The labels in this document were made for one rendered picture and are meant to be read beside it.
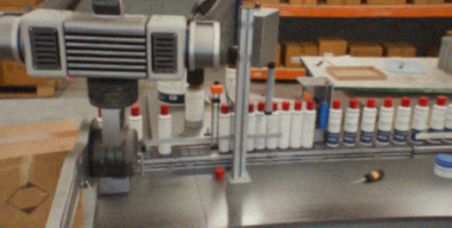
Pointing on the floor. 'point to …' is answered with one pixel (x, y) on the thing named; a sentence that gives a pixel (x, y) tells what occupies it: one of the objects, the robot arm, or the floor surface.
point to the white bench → (442, 86)
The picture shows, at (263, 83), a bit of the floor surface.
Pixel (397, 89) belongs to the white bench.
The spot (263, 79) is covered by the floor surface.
